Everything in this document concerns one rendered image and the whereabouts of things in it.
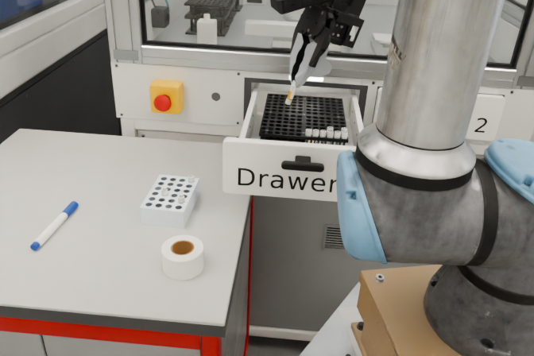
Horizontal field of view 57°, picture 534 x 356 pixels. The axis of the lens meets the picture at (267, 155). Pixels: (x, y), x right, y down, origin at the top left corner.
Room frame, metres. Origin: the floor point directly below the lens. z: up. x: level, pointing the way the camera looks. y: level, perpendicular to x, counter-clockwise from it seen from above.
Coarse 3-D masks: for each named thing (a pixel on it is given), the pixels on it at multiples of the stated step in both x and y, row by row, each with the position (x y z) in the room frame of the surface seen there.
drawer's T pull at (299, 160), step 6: (300, 156) 0.78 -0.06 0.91; (282, 162) 0.75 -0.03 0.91; (288, 162) 0.75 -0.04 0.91; (294, 162) 0.75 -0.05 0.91; (300, 162) 0.75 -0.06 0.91; (306, 162) 0.75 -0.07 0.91; (288, 168) 0.74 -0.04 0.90; (294, 168) 0.74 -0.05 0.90; (300, 168) 0.74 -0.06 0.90; (306, 168) 0.74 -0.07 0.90; (312, 168) 0.74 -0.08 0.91; (318, 168) 0.74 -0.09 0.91
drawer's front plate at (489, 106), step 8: (480, 96) 1.08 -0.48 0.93; (488, 96) 1.08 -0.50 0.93; (496, 96) 1.08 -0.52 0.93; (376, 104) 1.10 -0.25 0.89; (480, 104) 1.08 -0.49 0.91; (488, 104) 1.07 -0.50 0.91; (496, 104) 1.07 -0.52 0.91; (504, 104) 1.07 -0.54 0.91; (376, 112) 1.09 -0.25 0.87; (480, 112) 1.08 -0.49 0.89; (488, 112) 1.07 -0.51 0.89; (496, 112) 1.07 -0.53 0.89; (472, 120) 1.08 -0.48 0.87; (480, 120) 1.08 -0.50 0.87; (488, 120) 1.07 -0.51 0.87; (496, 120) 1.07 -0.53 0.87; (472, 128) 1.08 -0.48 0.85; (488, 128) 1.07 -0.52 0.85; (496, 128) 1.07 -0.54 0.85; (472, 136) 1.08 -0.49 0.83; (480, 136) 1.07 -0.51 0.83; (488, 136) 1.07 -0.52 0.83
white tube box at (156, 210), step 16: (160, 176) 0.87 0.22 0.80; (176, 176) 0.87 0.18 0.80; (160, 192) 0.81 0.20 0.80; (176, 192) 0.81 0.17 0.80; (192, 192) 0.81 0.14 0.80; (144, 208) 0.75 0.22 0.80; (160, 208) 0.76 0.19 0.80; (176, 208) 0.77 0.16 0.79; (192, 208) 0.81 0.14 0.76; (144, 224) 0.75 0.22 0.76; (160, 224) 0.75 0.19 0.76; (176, 224) 0.75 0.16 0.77
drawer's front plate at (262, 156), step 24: (240, 144) 0.79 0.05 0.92; (264, 144) 0.78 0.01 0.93; (288, 144) 0.79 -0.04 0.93; (312, 144) 0.79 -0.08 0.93; (264, 168) 0.78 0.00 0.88; (240, 192) 0.79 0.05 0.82; (264, 192) 0.78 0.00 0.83; (288, 192) 0.78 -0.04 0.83; (312, 192) 0.78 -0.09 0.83; (336, 192) 0.78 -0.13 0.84
